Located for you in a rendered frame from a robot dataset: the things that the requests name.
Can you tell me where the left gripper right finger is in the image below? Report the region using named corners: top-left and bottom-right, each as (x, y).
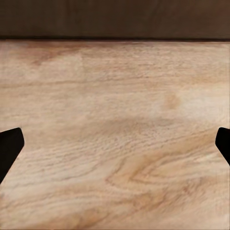
top-left (215, 127), bottom-right (230, 165)

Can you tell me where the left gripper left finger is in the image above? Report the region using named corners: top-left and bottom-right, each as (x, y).
top-left (0, 128), bottom-right (24, 184)

